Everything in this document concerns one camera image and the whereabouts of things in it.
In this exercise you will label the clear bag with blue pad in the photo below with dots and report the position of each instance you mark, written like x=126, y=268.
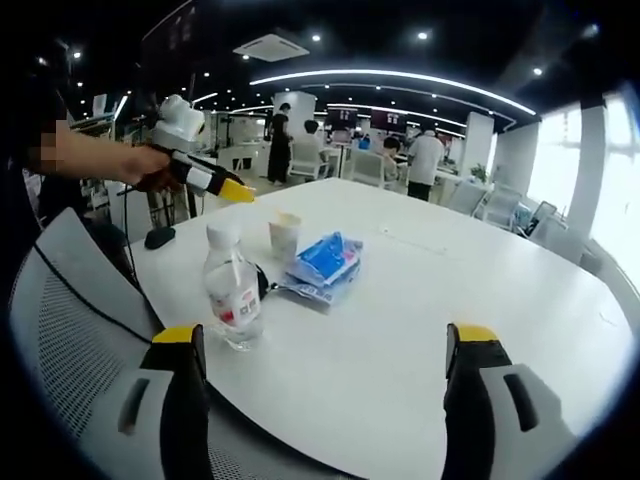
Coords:
x=320, y=297

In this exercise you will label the large bright window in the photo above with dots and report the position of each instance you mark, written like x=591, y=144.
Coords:
x=617, y=190

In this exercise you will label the black oval object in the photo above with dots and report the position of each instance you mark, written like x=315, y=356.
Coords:
x=160, y=238

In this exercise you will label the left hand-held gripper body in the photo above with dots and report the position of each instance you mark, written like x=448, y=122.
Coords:
x=177, y=122

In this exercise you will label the wall display screen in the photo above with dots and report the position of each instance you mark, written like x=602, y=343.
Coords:
x=388, y=119
x=341, y=116

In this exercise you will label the round ceiling spotlights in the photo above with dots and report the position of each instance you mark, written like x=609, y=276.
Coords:
x=422, y=35

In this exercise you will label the small blue tissue packet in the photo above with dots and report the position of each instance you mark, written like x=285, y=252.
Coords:
x=325, y=257

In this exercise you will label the clear plastic water bottle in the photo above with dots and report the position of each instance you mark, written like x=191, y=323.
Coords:
x=235, y=290

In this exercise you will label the white table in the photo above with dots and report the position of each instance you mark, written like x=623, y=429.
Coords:
x=450, y=300

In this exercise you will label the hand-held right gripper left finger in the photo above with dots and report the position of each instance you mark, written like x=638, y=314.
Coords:
x=150, y=430

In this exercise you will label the narrow bright window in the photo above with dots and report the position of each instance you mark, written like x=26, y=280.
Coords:
x=560, y=160

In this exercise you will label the white paper cup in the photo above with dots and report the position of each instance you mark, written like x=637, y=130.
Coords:
x=285, y=237

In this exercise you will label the person's dark upper body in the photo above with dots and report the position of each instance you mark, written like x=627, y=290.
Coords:
x=55, y=195

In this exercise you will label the curved ceiling light strip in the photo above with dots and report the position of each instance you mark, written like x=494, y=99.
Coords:
x=375, y=73

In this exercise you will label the ceiling air vent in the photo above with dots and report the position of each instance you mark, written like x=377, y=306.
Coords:
x=270, y=47

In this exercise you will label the grey mesh office chair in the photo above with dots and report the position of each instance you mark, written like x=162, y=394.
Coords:
x=75, y=360

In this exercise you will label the person's left hand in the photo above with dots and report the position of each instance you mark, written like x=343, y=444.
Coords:
x=147, y=167

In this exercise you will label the row of white office chairs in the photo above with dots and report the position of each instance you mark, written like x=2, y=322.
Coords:
x=495, y=205

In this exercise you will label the green potted plant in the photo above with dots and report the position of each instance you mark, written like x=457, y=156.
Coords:
x=479, y=172

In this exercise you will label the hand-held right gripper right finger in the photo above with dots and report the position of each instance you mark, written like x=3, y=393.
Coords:
x=492, y=430

